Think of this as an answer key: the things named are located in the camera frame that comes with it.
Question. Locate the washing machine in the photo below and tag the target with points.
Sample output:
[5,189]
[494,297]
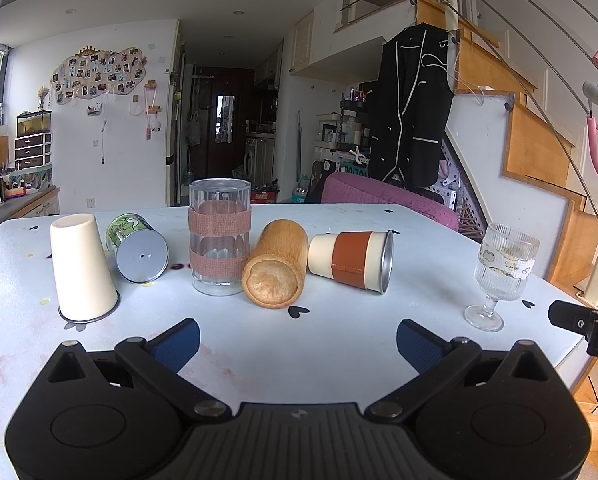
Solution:
[251,160]

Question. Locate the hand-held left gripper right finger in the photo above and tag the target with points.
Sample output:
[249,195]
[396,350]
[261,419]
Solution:
[419,347]

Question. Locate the wall mirror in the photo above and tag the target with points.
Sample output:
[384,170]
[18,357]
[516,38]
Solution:
[225,119]

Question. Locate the cloud-shaped photo board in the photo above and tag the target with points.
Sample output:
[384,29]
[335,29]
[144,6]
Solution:
[99,75]

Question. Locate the glass tumbler with burlap bands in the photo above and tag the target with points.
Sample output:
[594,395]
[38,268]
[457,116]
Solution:
[219,225]

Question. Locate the cream plastic cup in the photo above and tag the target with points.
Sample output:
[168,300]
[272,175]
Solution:
[81,265]

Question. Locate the grey round knob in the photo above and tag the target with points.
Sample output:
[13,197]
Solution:
[597,93]

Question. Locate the black jacket with white trim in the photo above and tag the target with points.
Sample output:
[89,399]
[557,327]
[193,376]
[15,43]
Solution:
[409,110]

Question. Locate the green printed metal cup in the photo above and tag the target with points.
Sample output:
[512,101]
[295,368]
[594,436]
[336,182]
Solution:
[141,260]

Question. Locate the hanging tote bag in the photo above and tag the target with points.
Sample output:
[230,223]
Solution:
[193,130]

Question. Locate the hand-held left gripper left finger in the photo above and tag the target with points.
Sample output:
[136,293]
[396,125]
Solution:
[176,346]

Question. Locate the pack of water bottles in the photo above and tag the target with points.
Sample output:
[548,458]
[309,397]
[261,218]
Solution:
[302,191]

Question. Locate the dark drawer unit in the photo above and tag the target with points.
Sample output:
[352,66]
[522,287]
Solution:
[33,151]

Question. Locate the fish tank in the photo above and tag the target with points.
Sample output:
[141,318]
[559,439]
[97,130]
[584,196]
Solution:
[34,123]

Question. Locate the wooden side counter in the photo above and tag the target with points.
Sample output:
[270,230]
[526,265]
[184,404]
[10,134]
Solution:
[24,205]

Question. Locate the ribbed glass goblet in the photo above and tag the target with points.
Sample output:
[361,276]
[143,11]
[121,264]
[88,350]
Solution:
[504,260]

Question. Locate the pink chair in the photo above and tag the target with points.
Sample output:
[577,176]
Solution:
[379,192]

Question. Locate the storage rack with bottles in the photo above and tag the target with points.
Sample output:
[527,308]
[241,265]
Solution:
[346,132]

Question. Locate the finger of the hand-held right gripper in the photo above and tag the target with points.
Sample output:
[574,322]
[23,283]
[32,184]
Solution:
[566,314]

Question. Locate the wooden staircase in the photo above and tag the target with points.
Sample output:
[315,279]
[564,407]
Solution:
[534,145]

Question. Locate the wooden cup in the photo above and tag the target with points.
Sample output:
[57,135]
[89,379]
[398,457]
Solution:
[274,265]

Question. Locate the cream cup with brown sleeve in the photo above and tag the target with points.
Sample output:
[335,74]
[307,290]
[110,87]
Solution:
[354,260]

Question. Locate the perforated metal panel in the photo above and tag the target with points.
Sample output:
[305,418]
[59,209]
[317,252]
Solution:
[451,180]

